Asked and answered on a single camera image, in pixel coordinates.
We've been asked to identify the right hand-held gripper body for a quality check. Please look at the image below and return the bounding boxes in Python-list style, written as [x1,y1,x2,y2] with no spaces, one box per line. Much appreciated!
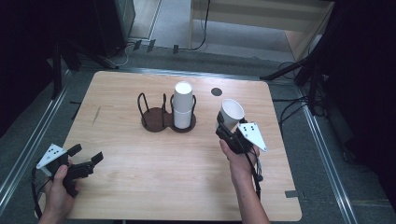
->
[215,120,268,155]

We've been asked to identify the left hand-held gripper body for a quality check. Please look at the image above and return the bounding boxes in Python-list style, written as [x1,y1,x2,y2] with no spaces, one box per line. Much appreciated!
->
[35,143,95,199]

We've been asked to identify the white paper cup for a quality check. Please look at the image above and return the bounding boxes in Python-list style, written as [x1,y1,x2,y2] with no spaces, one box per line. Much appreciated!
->
[218,98,246,132]
[173,80,194,114]
[173,106,193,130]

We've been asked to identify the dark double cup holder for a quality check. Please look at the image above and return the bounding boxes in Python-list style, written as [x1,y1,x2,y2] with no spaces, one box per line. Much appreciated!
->
[136,91,198,133]

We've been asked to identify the person's right hand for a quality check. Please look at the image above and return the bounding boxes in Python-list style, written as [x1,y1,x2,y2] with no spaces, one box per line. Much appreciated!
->
[219,138,260,185]

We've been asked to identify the person's left hand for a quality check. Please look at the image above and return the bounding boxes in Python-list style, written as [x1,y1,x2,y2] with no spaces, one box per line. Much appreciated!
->
[45,164,79,218]

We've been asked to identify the black metal floor stand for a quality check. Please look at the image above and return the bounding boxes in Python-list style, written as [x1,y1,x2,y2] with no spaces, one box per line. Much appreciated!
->
[260,46,328,116]
[49,38,120,101]

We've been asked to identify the dark curtain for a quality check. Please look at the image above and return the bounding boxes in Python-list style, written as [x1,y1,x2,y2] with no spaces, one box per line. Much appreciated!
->
[320,0,396,200]

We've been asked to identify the black cabinet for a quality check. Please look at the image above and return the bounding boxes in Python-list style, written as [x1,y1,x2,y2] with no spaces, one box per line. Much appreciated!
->
[92,0,136,58]

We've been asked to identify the metal floor rail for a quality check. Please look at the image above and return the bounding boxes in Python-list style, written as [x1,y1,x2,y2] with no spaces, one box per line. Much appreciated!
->
[293,85,360,224]
[0,69,71,207]

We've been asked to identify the right hand-held gripper cable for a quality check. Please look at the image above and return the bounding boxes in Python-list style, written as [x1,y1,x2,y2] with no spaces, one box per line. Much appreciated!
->
[235,133,265,201]

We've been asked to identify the hand-held gripper cable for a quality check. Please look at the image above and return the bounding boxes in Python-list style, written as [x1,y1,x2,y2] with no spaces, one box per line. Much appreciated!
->
[235,133,265,201]
[30,166,52,219]

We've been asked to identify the left hand-held gripper cable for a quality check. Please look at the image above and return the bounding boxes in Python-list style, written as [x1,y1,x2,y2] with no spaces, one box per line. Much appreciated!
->
[30,166,52,219]

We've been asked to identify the black floor cables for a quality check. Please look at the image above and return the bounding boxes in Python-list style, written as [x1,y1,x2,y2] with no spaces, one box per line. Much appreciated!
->
[272,60,316,132]

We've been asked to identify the black hanging cable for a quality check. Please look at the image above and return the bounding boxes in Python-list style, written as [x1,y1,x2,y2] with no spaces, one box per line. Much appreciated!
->
[186,0,212,52]

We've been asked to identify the white floor cable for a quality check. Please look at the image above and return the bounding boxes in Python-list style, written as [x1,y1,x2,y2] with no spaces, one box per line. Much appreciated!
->
[114,42,133,68]

